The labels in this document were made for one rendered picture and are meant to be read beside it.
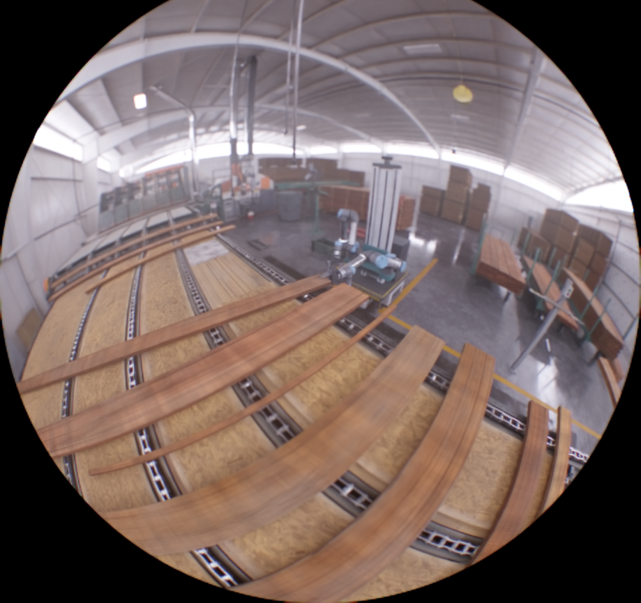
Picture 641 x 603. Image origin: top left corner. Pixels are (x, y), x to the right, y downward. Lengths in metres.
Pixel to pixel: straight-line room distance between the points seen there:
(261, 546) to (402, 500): 0.48
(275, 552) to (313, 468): 0.38
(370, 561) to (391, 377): 0.78
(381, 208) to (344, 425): 2.14
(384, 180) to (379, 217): 0.45
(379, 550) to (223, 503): 0.51
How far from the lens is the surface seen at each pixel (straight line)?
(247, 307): 1.23
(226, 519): 0.82
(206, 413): 0.93
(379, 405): 0.83
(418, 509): 0.83
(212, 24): 7.63
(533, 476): 1.23
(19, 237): 7.76
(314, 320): 1.08
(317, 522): 0.80
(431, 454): 0.85
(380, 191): 2.36
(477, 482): 1.02
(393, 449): 0.84
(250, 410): 0.83
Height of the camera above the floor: 1.62
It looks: 32 degrees down
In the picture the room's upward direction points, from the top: 1 degrees clockwise
